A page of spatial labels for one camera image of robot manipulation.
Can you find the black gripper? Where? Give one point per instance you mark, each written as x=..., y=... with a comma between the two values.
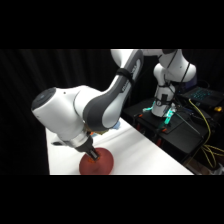
x=88, y=147

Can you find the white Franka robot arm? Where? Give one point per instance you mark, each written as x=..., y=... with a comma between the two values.
x=100, y=106

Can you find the pink bowl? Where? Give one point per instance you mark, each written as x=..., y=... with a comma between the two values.
x=105, y=165

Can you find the black robot stand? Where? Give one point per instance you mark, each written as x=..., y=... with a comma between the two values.
x=186, y=133

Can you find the black curtain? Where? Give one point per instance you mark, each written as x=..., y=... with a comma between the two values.
x=33, y=73

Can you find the laptop with lit keyboard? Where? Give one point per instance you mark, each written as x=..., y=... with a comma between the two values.
x=203, y=95

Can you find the small yellow object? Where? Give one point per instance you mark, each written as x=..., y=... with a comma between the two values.
x=217, y=108

